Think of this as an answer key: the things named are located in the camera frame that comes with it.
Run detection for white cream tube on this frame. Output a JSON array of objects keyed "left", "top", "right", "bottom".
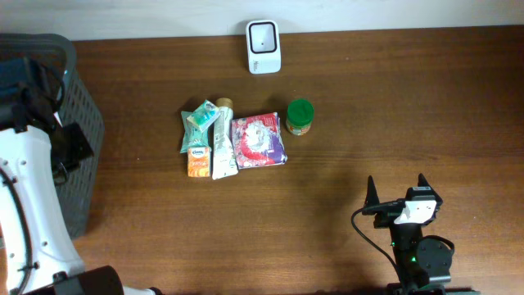
[{"left": 212, "top": 98, "right": 238, "bottom": 179}]

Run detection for orange Kleenex tissue pack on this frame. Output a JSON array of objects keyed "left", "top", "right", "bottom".
[{"left": 187, "top": 147, "right": 210, "bottom": 178}]

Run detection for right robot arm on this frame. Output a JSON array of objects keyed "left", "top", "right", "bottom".
[{"left": 355, "top": 174, "right": 477, "bottom": 295}]

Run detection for right camera cable black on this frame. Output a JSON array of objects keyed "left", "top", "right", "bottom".
[{"left": 350, "top": 207, "right": 405, "bottom": 290}]

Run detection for grey plastic mesh basket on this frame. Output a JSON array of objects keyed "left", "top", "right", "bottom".
[{"left": 1, "top": 34, "right": 105, "bottom": 240}]

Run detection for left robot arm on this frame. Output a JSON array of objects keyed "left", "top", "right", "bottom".
[{"left": 1, "top": 57, "right": 159, "bottom": 295}]

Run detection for teal wet wipes packet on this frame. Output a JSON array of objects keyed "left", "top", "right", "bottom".
[{"left": 180, "top": 111, "right": 210, "bottom": 153}]

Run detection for green lid seasoning jar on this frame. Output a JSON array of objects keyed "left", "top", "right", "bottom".
[{"left": 286, "top": 99, "right": 314, "bottom": 136}]

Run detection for teal Kleenex tissue pack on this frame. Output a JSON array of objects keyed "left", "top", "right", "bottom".
[{"left": 186, "top": 100, "right": 220, "bottom": 132}]

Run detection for red purple pad packet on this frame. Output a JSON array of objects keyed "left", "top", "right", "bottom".
[{"left": 231, "top": 112, "right": 287, "bottom": 170}]

